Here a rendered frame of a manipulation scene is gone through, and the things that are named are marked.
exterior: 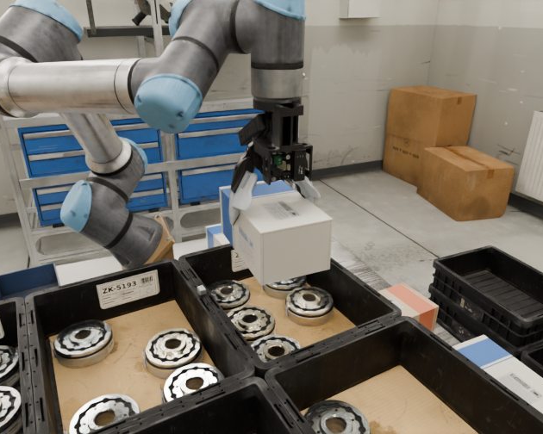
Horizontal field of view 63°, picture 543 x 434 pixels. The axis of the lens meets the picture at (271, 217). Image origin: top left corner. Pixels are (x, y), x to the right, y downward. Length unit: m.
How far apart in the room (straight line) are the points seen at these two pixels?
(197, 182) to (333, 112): 1.72
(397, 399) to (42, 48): 0.85
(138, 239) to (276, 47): 0.71
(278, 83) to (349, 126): 3.61
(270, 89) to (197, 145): 2.15
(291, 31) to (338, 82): 3.45
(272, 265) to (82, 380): 0.42
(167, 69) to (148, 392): 0.53
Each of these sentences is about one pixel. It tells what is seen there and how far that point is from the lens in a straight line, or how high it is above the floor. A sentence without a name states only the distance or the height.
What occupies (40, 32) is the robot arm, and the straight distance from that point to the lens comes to 0.92.
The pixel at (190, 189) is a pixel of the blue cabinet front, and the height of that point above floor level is 0.41.
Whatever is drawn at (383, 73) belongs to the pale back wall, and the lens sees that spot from 4.34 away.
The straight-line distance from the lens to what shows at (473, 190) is 3.54.
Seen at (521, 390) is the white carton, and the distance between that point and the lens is 0.99.
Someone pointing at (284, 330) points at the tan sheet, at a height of 0.83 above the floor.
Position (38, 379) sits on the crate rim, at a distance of 0.78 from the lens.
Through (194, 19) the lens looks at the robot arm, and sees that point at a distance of 0.66.
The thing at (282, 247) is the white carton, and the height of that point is 1.10.
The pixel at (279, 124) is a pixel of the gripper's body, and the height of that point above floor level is 1.28.
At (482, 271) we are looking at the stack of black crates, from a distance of 1.95.
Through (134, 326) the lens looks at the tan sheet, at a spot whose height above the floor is 0.83.
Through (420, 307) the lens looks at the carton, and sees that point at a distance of 1.15.
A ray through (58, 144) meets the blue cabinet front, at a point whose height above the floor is 0.78.
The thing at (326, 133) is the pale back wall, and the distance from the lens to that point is 4.11.
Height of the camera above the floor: 1.42
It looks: 25 degrees down
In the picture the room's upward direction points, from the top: straight up
